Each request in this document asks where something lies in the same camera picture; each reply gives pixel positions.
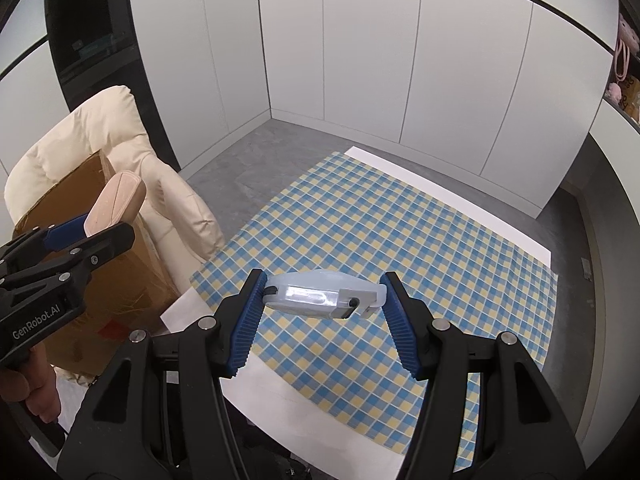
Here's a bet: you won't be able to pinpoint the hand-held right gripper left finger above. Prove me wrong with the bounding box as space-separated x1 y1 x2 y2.
59 269 268 480

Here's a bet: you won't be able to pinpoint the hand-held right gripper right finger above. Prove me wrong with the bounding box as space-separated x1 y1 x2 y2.
379 272 586 480

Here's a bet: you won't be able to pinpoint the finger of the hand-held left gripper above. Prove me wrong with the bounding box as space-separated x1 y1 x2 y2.
0 212 91 274
0 222 136 306

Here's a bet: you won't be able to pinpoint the brown cardboard box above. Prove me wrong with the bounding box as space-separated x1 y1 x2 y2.
12 150 181 376

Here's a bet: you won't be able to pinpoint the pink powder puff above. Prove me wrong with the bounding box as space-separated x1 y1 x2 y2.
83 171 147 237

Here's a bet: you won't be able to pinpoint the clear plastic case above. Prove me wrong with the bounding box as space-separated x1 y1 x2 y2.
262 269 388 320

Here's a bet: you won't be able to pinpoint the person's left hand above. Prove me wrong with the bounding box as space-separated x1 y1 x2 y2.
0 345 59 424

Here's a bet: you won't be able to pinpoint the blue yellow checked tablecloth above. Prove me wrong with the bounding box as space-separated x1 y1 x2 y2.
189 152 560 453

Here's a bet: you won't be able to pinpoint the cream padded armchair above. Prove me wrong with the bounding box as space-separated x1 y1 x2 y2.
4 86 226 386

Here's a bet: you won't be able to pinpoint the black built-in cabinet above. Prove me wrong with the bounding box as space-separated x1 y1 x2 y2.
44 0 183 173

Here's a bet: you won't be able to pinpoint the white cabinet doors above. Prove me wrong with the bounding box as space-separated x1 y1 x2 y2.
125 0 618 218

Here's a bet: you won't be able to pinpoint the orange paw print box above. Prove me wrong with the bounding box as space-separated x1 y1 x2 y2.
622 75 640 111

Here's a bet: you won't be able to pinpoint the pink hanging bag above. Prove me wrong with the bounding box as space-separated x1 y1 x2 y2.
614 15 639 81

